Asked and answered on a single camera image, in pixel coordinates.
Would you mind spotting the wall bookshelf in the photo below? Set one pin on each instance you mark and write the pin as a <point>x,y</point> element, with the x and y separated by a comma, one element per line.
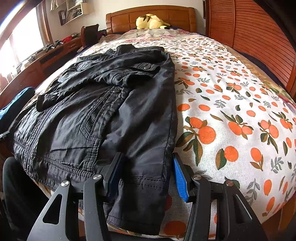
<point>70,10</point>

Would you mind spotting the wooden desk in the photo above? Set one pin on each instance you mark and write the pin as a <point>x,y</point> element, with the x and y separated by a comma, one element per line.
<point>40,69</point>

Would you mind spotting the dark wooden chair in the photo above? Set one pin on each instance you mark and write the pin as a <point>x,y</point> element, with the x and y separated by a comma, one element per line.
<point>89,35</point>

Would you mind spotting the wooden louvered wardrobe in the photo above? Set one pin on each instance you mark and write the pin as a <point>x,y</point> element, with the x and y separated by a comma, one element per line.
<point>247,28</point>

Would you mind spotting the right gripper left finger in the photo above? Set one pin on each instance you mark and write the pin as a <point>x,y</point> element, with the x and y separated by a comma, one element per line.
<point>59,218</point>

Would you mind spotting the red item on desk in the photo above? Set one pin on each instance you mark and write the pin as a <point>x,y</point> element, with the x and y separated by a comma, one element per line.
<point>66,39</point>

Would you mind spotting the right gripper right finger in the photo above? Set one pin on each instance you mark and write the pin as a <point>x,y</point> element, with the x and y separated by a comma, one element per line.
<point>235,218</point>

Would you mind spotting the wooden headboard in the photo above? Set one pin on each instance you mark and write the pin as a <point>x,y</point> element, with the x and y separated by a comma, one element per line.
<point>176,16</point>

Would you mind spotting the black jacket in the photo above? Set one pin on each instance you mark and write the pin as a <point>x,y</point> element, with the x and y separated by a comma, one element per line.
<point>120,101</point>

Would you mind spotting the orange print bedsheet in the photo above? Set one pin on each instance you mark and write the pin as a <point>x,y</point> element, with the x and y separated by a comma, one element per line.
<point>233,124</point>

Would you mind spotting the yellow plush toy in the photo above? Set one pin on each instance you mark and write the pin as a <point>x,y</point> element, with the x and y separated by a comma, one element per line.
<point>150,21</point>

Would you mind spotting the floral quilt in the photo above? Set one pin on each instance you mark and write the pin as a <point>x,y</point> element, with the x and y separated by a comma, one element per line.
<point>147,35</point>

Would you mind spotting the blue cloth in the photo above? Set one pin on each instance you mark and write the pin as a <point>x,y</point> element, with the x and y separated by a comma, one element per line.
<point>9,112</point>

